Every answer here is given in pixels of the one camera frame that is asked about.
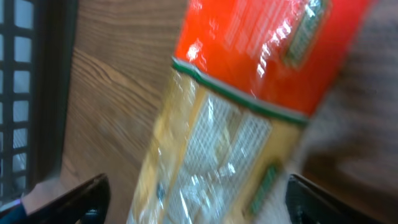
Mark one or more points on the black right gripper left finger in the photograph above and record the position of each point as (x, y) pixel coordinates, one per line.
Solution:
(87, 203)

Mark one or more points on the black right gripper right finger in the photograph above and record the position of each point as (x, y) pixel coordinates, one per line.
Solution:
(308, 202)

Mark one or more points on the orange noodle packet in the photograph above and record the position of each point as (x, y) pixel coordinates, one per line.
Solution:
(247, 76)

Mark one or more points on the dark grey plastic basket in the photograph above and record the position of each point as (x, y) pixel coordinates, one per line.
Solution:
(37, 38)

